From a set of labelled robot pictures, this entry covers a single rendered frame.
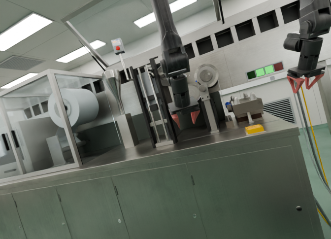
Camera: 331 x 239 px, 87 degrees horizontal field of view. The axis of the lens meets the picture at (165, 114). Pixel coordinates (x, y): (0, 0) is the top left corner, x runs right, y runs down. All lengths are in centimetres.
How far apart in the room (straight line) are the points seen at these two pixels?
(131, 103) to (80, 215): 95
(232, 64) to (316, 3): 79
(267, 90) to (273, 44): 240
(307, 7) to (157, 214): 116
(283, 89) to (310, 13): 321
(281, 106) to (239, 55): 258
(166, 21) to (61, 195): 134
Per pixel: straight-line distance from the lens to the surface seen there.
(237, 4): 414
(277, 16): 161
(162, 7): 60
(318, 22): 80
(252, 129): 91
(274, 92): 393
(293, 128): 92
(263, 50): 153
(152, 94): 112
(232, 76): 148
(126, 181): 116
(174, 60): 55
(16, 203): 198
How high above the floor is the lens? 113
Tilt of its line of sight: 2 degrees down
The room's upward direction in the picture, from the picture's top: 16 degrees counter-clockwise
